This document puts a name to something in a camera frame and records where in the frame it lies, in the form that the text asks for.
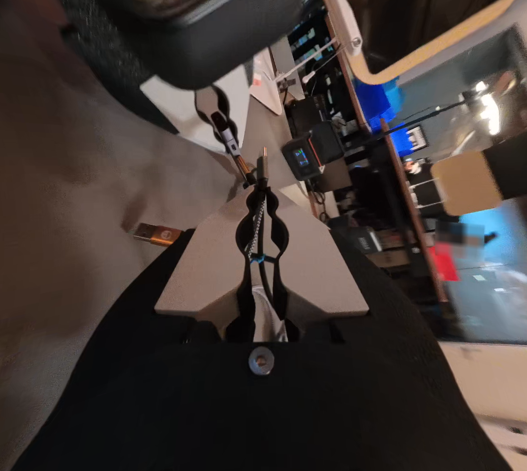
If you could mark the blue storage bin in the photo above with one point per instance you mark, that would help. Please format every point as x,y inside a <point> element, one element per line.
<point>401,137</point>

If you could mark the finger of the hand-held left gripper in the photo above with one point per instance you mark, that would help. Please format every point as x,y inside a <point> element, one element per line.
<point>243,109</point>
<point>177,104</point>

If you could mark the black wall panel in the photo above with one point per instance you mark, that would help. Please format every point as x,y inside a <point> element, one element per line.
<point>510,174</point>

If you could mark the framed tag poster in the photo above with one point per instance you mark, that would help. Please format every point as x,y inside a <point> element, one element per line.
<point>418,137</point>

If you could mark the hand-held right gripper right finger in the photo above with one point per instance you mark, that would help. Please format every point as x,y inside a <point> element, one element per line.
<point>321,269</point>

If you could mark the person's left forearm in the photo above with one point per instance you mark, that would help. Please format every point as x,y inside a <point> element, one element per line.
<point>103,47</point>

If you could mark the small red bin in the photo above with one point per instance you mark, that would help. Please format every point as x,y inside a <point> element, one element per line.
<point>446,265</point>

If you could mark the black power station with screen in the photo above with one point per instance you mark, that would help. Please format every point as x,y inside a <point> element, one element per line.
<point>313,150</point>

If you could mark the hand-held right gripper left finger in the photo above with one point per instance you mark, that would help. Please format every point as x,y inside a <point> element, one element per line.
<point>197,265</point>

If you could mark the dark grey usb-c adapter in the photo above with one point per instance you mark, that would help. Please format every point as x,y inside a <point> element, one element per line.
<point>226,135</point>

